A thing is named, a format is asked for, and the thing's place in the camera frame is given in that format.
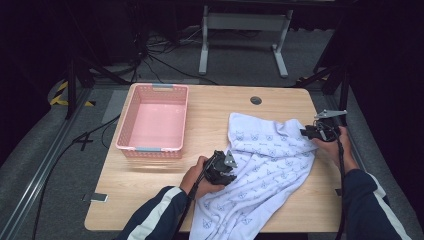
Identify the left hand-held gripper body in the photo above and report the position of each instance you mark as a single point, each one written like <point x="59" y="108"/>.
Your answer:
<point x="218" y="166"/>

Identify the yellow and black floor tape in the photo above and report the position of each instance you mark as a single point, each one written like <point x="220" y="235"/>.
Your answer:
<point x="58" y="98"/>

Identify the person's left hand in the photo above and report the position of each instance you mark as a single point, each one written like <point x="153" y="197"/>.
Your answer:
<point x="193" y="180"/>

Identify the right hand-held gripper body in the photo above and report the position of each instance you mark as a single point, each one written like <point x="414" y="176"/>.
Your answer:
<point x="326" y="128"/>

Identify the aluminium floor rail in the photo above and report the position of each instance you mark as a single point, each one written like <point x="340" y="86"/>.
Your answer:
<point x="346" y="130"/>
<point x="36" y="176"/>

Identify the person's right hand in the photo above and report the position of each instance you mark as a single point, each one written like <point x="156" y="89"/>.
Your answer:
<point x="336" y="150"/>

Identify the pink plastic basket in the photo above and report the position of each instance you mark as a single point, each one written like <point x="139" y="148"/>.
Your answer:
<point x="153" y="126"/>

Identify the white towel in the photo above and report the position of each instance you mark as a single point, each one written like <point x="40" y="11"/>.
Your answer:
<point x="266" y="173"/>

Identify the grey tape piece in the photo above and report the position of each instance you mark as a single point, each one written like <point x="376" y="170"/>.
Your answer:
<point x="95" y="197"/>

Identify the black tripod stand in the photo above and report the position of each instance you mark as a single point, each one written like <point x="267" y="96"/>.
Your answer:
<point x="71" y="86"/>

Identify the black metal stand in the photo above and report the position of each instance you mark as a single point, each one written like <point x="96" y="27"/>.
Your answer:
<point x="343" y="86"/>

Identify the white metal desk frame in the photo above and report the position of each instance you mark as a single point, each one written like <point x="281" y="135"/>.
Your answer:
<point x="245" y="21"/>

